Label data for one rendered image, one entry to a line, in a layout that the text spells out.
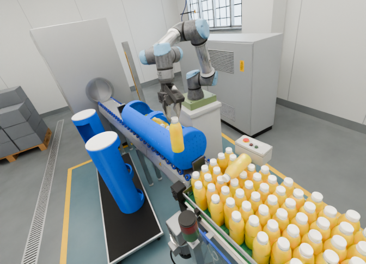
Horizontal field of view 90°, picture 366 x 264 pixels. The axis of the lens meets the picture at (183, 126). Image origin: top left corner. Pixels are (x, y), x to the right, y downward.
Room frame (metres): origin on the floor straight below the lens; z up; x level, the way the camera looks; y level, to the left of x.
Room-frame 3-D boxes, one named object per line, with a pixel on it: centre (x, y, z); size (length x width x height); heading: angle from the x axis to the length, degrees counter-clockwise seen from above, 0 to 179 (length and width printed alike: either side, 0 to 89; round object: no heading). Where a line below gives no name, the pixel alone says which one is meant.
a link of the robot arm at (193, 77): (1.52, -0.17, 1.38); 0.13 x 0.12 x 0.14; 62
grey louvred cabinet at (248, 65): (3.33, -0.83, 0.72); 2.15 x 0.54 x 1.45; 21
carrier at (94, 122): (2.09, 1.15, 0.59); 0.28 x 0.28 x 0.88
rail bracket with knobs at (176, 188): (0.75, 0.09, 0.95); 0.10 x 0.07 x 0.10; 122
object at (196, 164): (0.89, -0.05, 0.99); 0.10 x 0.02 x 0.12; 122
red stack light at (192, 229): (0.37, 0.05, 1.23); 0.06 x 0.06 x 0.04
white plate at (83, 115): (2.09, 1.15, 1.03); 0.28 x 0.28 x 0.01
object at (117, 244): (1.59, 0.89, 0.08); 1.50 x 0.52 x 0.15; 21
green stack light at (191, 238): (0.37, 0.05, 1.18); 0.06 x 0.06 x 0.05
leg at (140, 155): (1.74, 0.57, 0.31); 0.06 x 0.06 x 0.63; 32
